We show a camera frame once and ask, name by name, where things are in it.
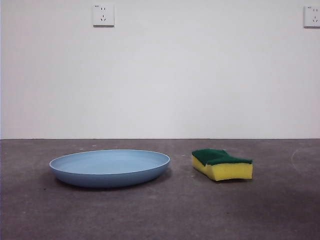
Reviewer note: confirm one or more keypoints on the blue round plate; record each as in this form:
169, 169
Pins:
105, 172

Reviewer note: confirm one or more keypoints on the yellow sponge with green pad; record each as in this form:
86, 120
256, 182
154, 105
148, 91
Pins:
225, 171

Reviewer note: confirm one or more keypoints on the white wall socket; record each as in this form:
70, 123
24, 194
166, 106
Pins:
312, 16
103, 15

